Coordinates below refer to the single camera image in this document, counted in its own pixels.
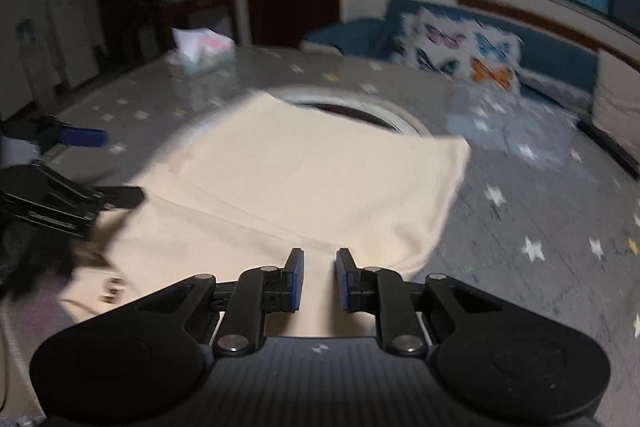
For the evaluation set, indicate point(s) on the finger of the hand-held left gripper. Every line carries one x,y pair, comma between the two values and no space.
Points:
82,137
120,197

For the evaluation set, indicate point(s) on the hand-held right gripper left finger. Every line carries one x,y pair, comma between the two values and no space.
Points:
297,279

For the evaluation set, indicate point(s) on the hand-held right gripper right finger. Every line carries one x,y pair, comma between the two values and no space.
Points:
345,279

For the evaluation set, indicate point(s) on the cream pants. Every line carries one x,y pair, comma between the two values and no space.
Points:
300,182

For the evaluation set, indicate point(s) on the white tissue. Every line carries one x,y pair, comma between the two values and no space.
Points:
190,39

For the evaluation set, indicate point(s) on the white pink tissue box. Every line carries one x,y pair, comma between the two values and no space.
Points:
207,54

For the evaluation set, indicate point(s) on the grey star tablecloth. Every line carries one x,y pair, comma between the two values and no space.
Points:
500,232

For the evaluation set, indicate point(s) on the wooden side table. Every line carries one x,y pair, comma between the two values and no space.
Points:
205,14

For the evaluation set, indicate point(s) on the butterfly print cushion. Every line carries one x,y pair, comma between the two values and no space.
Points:
465,49

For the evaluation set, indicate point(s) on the blue sofa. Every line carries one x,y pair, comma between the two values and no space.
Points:
550,52

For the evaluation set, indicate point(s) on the beige cushion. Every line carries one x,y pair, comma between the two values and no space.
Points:
620,99

